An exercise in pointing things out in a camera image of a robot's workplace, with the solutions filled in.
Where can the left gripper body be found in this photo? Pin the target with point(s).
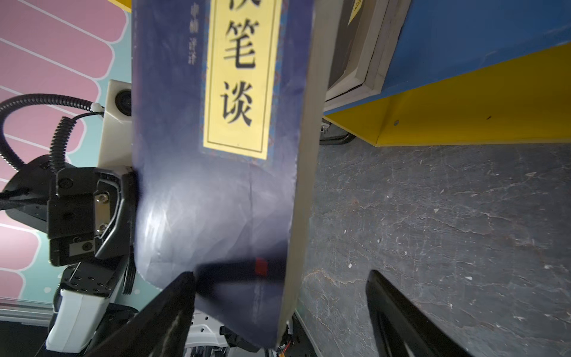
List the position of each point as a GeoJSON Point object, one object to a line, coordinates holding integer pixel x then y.
{"type": "Point", "coordinates": [91, 213]}

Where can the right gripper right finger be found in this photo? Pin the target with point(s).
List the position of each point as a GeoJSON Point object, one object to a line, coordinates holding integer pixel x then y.
{"type": "Point", "coordinates": [400, 328]}

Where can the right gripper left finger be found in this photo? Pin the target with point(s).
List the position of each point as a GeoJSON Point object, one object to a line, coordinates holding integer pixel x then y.
{"type": "Point", "coordinates": [161, 328]}

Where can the dark blue Mengxi label book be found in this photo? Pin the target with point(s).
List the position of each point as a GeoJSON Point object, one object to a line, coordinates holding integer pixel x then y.
{"type": "Point", "coordinates": [228, 99]}

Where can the dark blue thread-bound book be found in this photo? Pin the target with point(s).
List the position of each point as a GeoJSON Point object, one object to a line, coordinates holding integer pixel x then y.
{"type": "Point", "coordinates": [357, 100]}

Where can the dark blue Sunzi label book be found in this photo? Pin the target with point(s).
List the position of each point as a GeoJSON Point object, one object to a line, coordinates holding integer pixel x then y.
{"type": "Point", "coordinates": [358, 32]}

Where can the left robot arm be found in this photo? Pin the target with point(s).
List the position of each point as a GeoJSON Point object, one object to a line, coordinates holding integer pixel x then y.
{"type": "Point", "coordinates": [85, 312]}

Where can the yellow bookshelf pink blue shelves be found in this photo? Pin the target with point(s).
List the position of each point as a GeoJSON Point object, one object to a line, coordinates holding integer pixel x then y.
{"type": "Point", "coordinates": [464, 72]}

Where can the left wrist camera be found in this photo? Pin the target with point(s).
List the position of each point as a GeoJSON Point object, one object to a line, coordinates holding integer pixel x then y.
{"type": "Point", "coordinates": [116, 138]}

